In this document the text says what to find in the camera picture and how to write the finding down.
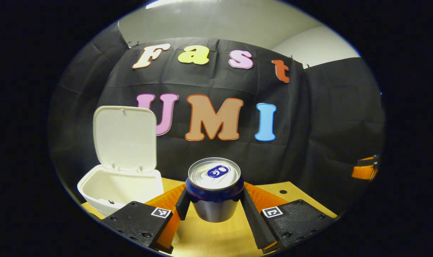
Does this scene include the blue pop can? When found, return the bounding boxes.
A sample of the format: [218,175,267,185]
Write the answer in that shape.
[185,157,244,223]

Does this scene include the black backdrop cloth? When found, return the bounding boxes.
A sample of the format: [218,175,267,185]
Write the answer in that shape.
[49,21,387,215]

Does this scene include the white garbage bin lid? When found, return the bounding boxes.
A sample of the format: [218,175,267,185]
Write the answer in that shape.
[93,106,157,173]

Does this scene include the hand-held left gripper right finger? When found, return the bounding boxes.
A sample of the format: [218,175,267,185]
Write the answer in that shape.
[240,182,337,254]

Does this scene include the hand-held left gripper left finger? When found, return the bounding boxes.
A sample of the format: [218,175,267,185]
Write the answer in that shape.
[102,184,192,254]

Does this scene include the white desktop garbage bin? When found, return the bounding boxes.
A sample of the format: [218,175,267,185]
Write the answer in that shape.
[77,165,164,217]

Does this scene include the wooden desktop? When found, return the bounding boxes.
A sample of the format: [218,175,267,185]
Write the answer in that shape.
[82,177,338,257]

